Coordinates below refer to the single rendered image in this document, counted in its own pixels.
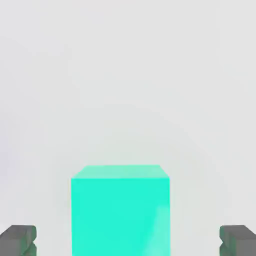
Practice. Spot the small turquoise cube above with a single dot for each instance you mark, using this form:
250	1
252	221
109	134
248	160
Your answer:
120	216

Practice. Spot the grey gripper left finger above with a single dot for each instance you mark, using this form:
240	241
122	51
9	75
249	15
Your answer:
16	240

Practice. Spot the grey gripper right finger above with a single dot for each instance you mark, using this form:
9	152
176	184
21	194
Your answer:
240	241

